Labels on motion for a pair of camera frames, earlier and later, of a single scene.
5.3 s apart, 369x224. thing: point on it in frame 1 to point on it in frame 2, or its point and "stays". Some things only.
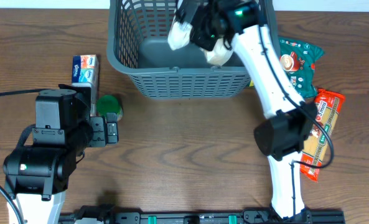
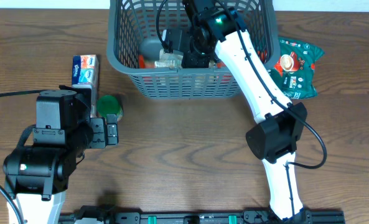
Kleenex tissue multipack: (85, 70) stays
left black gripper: (105, 136) stays
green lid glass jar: (109, 104) stays
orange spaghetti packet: (328, 104) to (144, 64)
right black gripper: (197, 39) to (190, 62)
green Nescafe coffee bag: (298, 59) stays
